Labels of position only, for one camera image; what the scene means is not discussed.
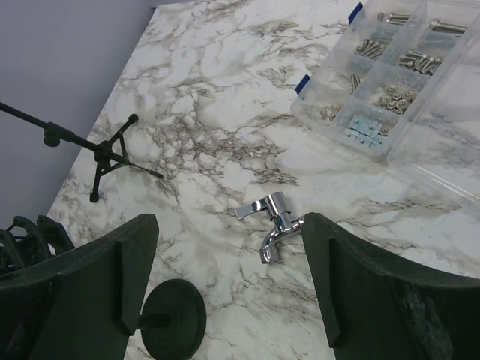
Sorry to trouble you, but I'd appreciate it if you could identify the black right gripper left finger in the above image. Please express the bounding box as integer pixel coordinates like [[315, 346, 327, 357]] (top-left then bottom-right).
[[1, 214, 158, 359]]

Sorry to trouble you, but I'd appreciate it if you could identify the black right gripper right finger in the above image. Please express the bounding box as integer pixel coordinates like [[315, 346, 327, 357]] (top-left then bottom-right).
[[301, 213, 479, 359]]

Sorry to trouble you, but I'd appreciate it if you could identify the black clip round base stand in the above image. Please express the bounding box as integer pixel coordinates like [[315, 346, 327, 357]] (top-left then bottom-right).
[[137, 278, 207, 360]]

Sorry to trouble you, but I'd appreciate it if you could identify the black shock mount round stand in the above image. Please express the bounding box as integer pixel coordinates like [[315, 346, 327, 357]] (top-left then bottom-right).
[[1, 215, 74, 276]]

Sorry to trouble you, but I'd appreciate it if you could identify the black tripod microphone stand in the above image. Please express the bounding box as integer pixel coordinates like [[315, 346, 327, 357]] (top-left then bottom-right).
[[1, 103, 164, 203]]

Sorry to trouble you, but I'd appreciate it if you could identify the clear plastic screw box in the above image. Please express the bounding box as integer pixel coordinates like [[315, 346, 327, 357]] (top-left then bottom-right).
[[291, 1, 479, 208]]

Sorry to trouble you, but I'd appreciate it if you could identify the silver metal bracket part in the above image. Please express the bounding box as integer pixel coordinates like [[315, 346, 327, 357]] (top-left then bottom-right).
[[235, 191, 307, 266]]

